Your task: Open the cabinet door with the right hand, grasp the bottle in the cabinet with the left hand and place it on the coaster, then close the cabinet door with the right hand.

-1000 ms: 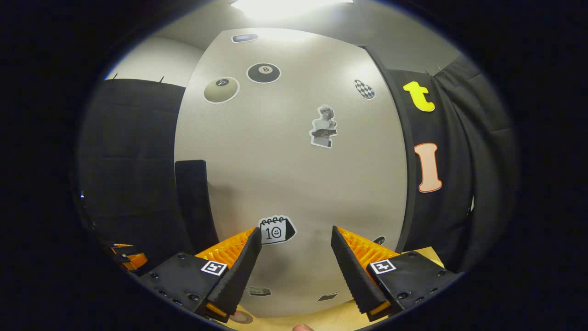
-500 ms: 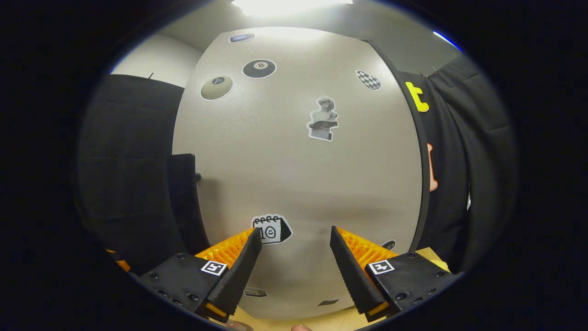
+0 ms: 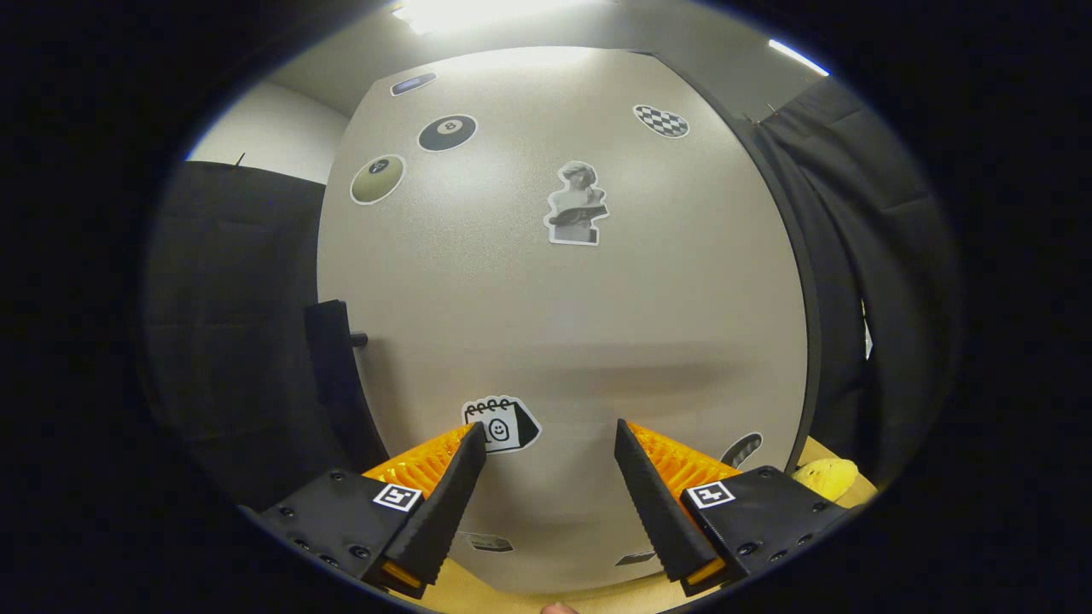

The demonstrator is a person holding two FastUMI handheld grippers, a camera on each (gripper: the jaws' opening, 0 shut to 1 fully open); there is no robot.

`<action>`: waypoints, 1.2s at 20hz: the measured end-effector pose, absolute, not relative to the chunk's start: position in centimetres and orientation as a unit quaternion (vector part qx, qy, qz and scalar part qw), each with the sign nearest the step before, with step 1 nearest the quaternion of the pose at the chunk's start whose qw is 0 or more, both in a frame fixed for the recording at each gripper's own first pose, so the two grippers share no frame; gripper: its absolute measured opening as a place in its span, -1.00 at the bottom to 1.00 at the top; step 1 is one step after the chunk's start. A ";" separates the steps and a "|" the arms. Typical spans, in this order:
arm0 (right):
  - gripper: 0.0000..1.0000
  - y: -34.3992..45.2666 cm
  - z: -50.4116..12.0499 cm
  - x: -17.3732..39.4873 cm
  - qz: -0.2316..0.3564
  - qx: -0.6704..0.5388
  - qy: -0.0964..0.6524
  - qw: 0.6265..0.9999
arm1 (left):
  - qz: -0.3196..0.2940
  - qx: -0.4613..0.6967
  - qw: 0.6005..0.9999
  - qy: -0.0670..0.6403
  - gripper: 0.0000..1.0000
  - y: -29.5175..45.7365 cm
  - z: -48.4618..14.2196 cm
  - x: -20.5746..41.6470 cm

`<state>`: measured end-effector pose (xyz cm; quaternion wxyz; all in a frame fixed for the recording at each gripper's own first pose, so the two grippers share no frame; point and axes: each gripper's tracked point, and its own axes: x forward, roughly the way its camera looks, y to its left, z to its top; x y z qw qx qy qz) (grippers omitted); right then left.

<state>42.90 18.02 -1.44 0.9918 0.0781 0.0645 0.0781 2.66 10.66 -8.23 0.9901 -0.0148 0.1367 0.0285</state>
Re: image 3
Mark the white cabinet door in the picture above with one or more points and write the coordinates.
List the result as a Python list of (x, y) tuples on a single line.
[(554, 324)]

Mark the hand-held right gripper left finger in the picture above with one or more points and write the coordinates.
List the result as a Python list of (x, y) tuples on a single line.
[(444, 512)]

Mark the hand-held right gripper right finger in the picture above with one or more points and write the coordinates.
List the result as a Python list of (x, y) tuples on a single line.
[(657, 512)]

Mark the ceiling light panel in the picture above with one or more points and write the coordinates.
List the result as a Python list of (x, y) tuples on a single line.
[(798, 57), (486, 15)]

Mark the black backdrop cloth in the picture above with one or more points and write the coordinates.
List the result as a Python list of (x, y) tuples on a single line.
[(230, 341)]

